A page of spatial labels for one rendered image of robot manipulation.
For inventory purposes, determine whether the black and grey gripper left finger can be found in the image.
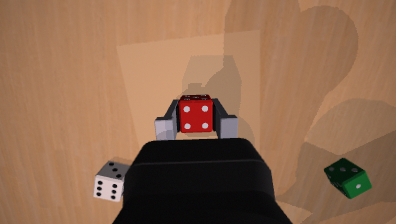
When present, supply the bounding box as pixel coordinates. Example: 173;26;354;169
154;99;180;140

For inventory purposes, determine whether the red die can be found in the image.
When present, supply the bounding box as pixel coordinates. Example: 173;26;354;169
178;95;213;133

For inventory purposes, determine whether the green die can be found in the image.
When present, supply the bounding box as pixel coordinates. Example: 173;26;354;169
324;158;372;199

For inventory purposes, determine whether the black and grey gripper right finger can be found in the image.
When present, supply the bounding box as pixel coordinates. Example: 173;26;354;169
212;98;238;138

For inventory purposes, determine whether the white die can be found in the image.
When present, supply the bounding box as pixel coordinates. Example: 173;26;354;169
93;161;130;202

